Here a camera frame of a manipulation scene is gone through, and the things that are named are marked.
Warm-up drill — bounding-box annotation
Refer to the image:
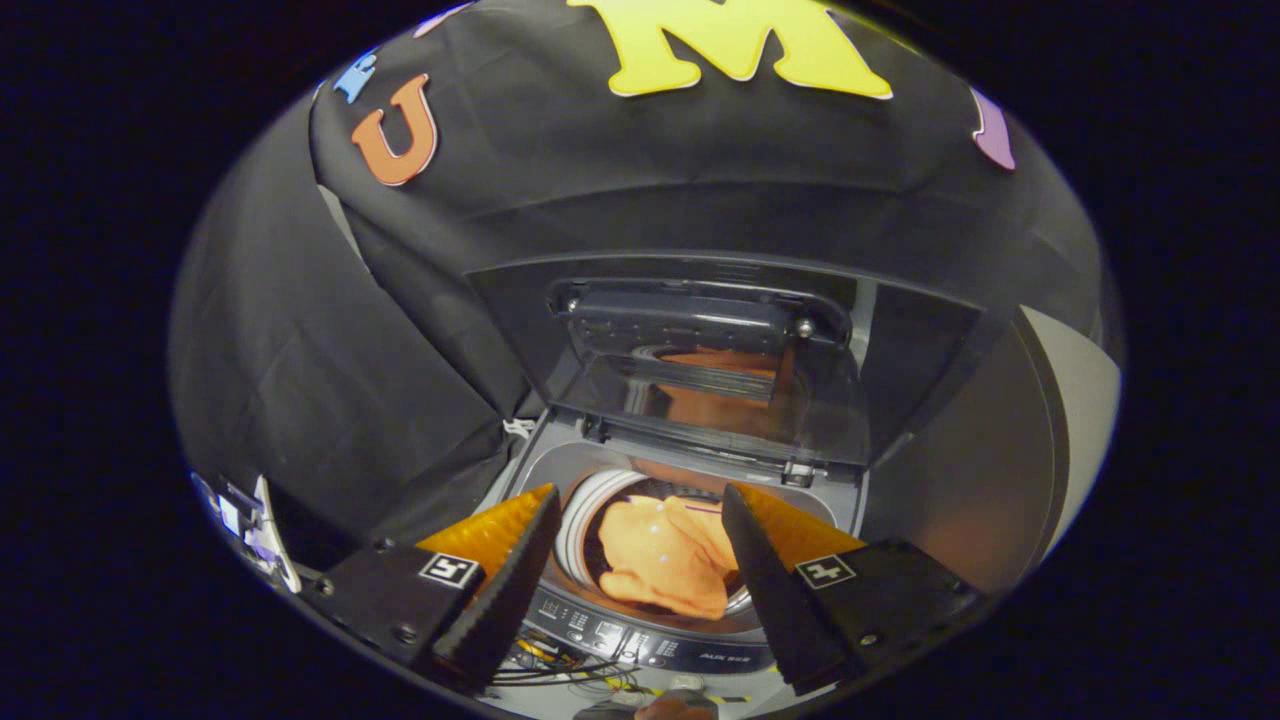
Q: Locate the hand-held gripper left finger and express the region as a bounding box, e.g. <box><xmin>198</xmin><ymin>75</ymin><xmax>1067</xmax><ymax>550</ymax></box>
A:
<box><xmin>298</xmin><ymin>483</ymin><xmax>563</xmax><ymax>693</ymax></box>

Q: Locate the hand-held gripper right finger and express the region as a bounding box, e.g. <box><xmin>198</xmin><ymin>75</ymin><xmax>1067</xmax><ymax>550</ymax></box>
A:
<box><xmin>721</xmin><ymin>483</ymin><xmax>993</xmax><ymax>697</ymax></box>

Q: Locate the dark washing machine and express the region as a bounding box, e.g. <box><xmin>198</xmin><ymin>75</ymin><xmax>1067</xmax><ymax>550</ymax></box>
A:
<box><xmin>480</xmin><ymin>405</ymin><xmax>873</xmax><ymax>693</ymax></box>

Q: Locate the orange polo shirt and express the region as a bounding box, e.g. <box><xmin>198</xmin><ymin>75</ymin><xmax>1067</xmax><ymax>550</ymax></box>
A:
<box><xmin>598</xmin><ymin>495</ymin><xmax>743</xmax><ymax>622</ymax></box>

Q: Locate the white plastic item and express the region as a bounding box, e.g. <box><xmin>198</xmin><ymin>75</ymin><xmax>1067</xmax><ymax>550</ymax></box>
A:
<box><xmin>193</xmin><ymin>473</ymin><xmax>303</xmax><ymax>595</ymax></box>

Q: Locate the black backdrop cloth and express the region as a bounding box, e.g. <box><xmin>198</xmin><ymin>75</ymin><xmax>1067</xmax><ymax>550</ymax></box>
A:
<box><xmin>168</xmin><ymin>0</ymin><xmax>1111</xmax><ymax>576</ymax></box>

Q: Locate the bundle of cables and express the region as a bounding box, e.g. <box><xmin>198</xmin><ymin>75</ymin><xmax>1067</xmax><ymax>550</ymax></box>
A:
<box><xmin>488</xmin><ymin>635</ymin><xmax>653</xmax><ymax>707</ymax></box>

